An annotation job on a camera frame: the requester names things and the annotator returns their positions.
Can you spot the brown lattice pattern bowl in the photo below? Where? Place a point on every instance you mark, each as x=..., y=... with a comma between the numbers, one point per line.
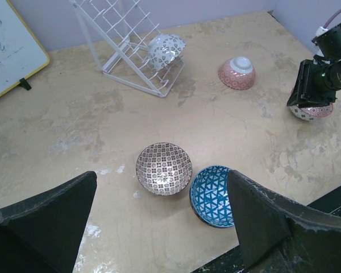
x=164, y=169

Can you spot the black floral pattern bowl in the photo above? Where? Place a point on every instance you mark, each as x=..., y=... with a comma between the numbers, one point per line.
x=164, y=49

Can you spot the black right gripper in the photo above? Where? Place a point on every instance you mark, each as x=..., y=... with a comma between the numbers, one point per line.
x=312, y=88

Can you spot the yellow framed whiteboard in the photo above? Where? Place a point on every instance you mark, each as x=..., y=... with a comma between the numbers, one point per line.
x=21, y=54

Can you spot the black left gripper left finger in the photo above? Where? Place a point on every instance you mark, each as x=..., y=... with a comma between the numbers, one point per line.
x=43, y=233

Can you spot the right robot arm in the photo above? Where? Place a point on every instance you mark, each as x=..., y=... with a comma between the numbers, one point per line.
x=330, y=45

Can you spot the blue triangle pattern bowl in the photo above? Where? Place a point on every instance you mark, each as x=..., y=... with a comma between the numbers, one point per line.
x=209, y=197

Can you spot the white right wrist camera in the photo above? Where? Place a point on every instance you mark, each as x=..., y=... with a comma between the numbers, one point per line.
x=321, y=30

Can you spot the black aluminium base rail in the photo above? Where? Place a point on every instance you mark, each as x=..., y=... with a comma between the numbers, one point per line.
x=315, y=221

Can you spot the white wire dish rack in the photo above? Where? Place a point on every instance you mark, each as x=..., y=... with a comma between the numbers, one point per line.
x=128, y=30

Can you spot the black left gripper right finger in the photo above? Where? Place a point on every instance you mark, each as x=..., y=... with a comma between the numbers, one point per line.
x=290, y=236

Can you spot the red diamond dot bowl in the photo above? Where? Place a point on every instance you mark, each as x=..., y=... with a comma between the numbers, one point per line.
x=312, y=113

